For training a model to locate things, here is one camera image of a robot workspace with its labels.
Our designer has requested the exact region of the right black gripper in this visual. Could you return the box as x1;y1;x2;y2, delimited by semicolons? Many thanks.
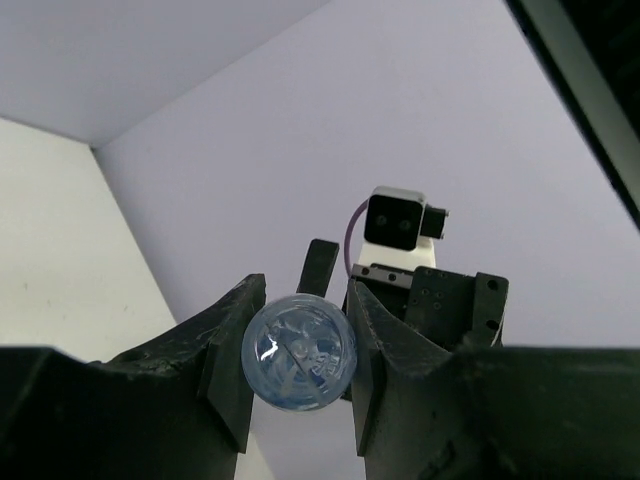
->
296;239;509;350

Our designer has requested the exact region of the blue capped pen pack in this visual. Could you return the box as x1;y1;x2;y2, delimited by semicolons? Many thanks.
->
241;293;358;412

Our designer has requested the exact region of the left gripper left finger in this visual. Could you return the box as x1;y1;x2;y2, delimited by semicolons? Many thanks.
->
1;274;266;479

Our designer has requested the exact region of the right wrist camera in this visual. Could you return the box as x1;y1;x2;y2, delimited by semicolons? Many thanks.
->
357;186;449;272

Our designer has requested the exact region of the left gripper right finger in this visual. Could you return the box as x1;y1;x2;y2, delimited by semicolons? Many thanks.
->
347;282;639;479

